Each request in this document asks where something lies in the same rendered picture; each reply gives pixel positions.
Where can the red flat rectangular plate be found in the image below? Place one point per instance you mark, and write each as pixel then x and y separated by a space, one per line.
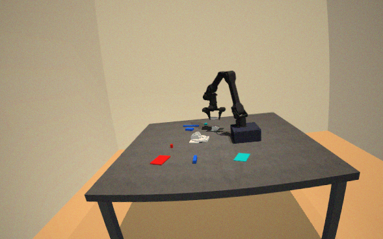
pixel 160 160

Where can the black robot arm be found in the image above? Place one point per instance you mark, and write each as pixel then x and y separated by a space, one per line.
pixel 237 109

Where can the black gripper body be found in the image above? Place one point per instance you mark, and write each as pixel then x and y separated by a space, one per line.
pixel 221 109

